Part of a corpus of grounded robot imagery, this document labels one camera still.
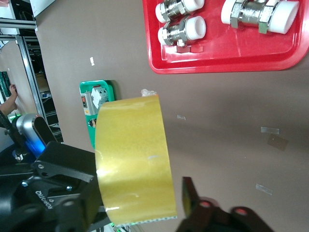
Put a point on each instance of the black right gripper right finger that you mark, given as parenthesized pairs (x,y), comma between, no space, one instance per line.
(217,217)

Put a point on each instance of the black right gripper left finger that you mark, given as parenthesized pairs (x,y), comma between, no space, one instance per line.
(79,212)

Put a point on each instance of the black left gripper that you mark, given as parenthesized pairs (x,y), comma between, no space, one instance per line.
(29,193)

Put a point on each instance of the yellow tape roll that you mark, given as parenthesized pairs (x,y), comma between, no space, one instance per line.
(132,157)

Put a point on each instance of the bystander bare forearm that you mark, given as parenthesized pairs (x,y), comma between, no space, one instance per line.
(7,106)

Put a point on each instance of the small clear tape piece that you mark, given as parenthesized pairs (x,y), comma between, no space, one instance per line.
(264,189)
(91,61)
(270,130)
(181,117)

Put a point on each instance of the green plastic tray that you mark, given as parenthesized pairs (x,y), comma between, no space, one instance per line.
(109,90)

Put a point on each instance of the small brown tape patch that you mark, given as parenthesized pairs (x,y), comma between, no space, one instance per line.
(277,142)

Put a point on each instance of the red plastic tray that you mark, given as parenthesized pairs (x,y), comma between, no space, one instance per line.
(217,58)

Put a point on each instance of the bystander bare hand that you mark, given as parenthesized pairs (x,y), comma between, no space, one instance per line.
(13,90)

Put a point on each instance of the white circuit breaker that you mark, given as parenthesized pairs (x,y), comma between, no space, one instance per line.
(99,95)

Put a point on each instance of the green crate stack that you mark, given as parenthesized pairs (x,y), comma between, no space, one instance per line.
(4,82)

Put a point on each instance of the white cardboard box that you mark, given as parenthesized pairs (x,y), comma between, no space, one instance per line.
(43,7)

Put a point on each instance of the metal valve with white caps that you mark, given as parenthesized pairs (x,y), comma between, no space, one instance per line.
(178,32)
(251,14)
(173,9)

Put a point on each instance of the black knob switch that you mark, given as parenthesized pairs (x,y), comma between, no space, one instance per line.
(92,122)

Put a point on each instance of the grey push button switch box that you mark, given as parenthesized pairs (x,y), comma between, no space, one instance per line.
(87,106)

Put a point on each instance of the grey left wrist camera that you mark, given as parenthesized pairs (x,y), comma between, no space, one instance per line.
(26,125)

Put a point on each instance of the aluminium frame rack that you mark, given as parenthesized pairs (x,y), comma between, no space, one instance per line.
(17,23)

